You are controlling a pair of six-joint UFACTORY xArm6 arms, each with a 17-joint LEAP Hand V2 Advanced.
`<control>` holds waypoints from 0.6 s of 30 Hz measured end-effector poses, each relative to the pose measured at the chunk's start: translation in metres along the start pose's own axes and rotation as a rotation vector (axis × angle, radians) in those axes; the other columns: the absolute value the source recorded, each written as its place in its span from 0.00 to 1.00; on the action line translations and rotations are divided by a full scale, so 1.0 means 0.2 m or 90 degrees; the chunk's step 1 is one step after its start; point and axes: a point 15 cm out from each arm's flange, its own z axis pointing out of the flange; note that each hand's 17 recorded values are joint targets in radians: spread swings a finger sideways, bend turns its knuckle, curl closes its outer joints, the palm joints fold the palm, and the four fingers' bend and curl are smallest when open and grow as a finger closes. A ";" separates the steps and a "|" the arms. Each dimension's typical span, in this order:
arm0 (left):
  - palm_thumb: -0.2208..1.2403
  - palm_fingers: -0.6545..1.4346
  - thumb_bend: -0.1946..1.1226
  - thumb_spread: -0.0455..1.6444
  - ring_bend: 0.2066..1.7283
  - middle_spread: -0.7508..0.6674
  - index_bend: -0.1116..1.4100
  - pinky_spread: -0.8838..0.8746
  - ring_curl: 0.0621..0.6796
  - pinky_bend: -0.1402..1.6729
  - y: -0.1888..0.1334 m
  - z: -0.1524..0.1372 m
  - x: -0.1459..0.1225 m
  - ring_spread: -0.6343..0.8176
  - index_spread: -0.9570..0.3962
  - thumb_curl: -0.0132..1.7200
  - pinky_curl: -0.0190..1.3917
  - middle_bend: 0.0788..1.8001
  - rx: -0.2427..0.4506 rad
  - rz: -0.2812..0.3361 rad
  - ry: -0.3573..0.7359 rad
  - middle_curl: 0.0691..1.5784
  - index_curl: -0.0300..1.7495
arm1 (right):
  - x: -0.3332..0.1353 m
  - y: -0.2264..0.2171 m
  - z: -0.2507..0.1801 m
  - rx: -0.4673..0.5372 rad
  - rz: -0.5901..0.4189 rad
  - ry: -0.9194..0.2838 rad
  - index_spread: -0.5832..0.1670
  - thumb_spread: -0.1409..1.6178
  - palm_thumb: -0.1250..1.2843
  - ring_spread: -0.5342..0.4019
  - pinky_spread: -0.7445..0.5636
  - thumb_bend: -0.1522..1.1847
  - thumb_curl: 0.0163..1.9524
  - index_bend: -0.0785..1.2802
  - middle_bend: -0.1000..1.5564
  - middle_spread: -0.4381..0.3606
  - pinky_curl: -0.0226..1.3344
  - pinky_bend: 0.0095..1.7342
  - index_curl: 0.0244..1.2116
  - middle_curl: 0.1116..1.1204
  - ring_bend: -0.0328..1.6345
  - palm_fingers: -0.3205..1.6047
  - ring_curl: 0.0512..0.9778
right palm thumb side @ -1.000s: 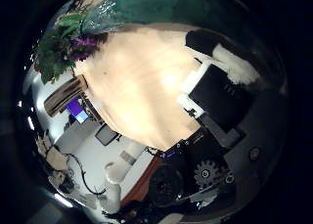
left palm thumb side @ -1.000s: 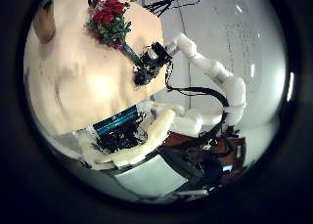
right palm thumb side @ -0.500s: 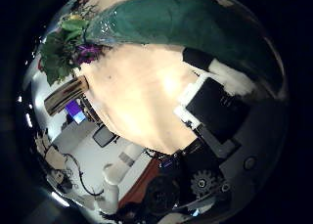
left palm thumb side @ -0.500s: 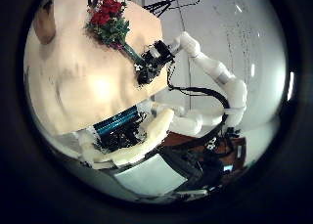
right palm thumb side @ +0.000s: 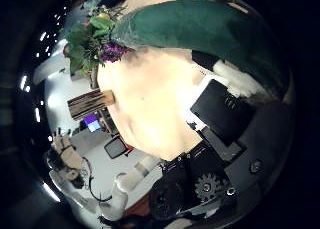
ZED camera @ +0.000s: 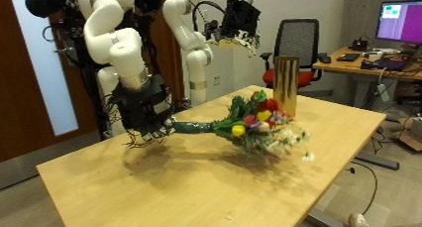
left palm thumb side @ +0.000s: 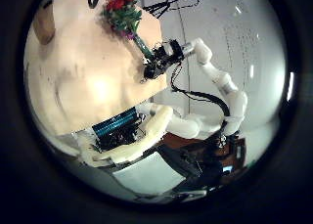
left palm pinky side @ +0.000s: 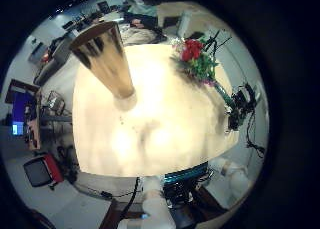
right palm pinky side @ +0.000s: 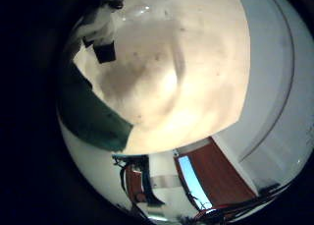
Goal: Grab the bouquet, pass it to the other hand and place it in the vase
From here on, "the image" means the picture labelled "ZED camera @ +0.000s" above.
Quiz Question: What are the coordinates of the left hand cable bundle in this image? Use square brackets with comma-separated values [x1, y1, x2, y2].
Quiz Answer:
[190, 0, 228, 34]

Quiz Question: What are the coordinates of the black mesh red seat chair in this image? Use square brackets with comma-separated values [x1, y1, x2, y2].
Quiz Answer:
[260, 18, 329, 89]

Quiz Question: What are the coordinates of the black desk phone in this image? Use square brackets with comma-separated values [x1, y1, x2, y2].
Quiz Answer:
[352, 38, 369, 52]

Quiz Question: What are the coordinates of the black floor cable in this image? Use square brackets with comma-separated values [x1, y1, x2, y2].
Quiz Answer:
[346, 161, 379, 218]

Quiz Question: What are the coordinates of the white power adapter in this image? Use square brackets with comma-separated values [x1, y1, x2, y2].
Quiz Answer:
[375, 82, 391, 103]

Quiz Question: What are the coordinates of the colourful artificial flower bouquet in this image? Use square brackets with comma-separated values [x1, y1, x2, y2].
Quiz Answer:
[170, 89, 316, 164]

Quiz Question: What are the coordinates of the cardboard box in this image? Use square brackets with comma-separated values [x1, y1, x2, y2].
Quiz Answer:
[391, 117, 422, 152]

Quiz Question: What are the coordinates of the black keyboard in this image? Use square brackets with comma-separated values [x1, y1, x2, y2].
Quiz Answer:
[336, 53, 361, 62]

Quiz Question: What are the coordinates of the wooden office desk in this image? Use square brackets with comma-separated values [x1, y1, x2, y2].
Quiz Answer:
[313, 47, 422, 111]

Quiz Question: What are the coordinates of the grey table foot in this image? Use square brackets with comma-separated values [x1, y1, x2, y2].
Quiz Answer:
[305, 208, 349, 227]
[353, 153, 401, 171]

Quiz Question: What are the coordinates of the silver door handle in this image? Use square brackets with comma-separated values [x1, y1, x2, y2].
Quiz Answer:
[41, 25, 68, 56]

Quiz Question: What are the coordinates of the operator in black clothes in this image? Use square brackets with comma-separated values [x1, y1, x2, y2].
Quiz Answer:
[24, 0, 162, 137]

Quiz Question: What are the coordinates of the tall gold cylinder vase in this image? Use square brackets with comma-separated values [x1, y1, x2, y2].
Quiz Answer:
[272, 56, 301, 118]

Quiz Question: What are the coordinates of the computer monitor purple screen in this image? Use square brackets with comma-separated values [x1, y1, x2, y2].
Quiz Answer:
[374, 0, 422, 45]

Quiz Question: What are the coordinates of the brown door with frosted glass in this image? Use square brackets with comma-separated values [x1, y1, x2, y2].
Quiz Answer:
[0, 0, 100, 164]

